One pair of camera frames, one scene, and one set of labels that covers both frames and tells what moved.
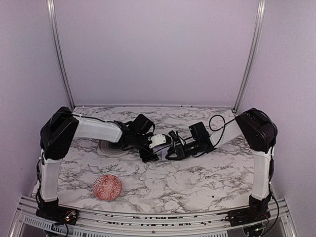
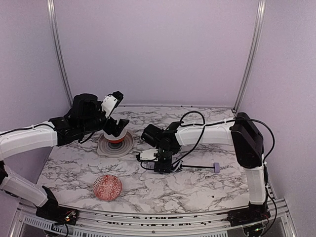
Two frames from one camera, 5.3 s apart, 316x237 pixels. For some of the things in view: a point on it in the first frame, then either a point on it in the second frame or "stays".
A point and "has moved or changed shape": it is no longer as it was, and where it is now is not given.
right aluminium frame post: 250,65 stays
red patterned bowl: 107,187 stays
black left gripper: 150,156 -> 112,124
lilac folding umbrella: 163,149 has moved or changed shape
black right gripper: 176,151 -> 162,164
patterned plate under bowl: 110,149 stays
